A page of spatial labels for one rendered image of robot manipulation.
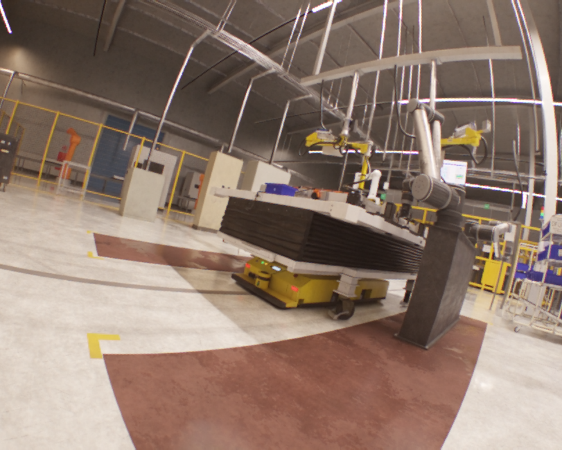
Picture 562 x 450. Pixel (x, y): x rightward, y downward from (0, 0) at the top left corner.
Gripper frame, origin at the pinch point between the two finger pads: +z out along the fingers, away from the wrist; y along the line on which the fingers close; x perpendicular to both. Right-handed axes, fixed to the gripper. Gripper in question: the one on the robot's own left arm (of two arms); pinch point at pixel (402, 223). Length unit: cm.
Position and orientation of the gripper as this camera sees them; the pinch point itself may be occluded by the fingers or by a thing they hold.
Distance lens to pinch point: 236.2
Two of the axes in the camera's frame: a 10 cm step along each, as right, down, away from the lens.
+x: 7.1, 1.8, 6.8
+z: -2.4, 9.7, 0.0
